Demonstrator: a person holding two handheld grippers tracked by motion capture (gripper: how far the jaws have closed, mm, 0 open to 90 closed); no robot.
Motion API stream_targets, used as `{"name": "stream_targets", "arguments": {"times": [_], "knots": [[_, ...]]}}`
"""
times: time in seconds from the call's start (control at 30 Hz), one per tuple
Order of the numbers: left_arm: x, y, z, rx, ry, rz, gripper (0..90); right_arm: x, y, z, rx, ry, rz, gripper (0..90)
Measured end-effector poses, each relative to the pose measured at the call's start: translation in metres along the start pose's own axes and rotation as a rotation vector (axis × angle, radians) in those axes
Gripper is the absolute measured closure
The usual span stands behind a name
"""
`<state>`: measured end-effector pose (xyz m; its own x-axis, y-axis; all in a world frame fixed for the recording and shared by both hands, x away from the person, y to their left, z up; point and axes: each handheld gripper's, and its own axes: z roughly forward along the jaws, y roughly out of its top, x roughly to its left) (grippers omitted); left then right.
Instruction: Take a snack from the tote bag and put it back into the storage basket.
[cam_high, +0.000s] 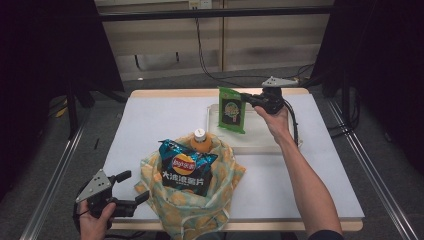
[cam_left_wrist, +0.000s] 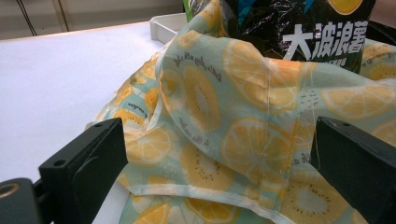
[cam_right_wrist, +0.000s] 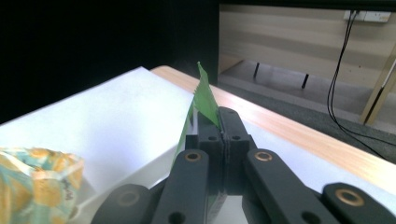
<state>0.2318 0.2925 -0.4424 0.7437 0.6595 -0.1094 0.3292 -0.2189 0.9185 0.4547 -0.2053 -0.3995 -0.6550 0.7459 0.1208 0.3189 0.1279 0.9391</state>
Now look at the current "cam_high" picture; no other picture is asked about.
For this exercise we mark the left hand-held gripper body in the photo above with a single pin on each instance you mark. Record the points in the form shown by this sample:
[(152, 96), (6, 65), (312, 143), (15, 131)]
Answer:
[(100, 196)]

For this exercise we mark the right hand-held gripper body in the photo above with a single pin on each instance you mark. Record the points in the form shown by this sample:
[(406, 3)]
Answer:
[(271, 100)]

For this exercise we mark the green snack packet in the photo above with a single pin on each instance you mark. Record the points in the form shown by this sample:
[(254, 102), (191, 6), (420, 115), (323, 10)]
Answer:
[(231, 113)]

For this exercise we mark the white plastic tray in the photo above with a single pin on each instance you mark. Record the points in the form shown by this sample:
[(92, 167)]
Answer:
[(260, 139)]

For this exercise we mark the orange-print cloth bag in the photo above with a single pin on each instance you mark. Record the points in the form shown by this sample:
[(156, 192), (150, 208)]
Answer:
[(186, 213)]

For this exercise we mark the blue potato chip bag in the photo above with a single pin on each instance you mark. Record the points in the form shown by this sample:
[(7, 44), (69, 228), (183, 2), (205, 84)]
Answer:
[(186, 176)]

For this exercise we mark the orange juice bottle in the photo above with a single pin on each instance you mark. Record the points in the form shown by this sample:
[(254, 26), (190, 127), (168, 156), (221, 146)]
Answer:
[(201, 144)]

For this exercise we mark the person's right hand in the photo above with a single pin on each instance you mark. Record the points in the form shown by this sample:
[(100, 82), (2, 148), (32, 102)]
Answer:
[(278, 126)]

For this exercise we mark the person's left hand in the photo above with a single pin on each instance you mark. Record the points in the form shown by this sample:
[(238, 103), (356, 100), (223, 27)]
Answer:
[(95, 226)]

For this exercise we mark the small black stick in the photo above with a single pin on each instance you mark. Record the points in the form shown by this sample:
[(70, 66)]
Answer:
[(96, 143)]

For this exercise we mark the black metal stand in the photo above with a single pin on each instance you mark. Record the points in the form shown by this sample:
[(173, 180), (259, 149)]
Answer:
[(71, 113), (346, 100)]

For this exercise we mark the yellow floor tape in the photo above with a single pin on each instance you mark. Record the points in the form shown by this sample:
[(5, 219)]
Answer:
[(61, 112)]

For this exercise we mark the black horizontal bar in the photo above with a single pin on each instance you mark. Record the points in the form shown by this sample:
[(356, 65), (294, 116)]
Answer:
[(213, 13)]

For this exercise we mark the dark curtain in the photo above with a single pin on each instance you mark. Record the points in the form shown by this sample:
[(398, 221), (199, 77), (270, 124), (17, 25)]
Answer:
[(383, 50), (33, 66)]

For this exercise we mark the person's lap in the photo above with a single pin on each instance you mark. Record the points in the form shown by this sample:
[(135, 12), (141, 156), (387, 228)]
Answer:
[(260, 236)]

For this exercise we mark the aluminium floor rail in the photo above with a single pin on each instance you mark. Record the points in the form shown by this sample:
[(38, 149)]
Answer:
[(51, 190), (368, 166)]

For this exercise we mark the white wall socket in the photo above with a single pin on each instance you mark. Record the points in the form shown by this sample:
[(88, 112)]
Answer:
[(200, 4)]

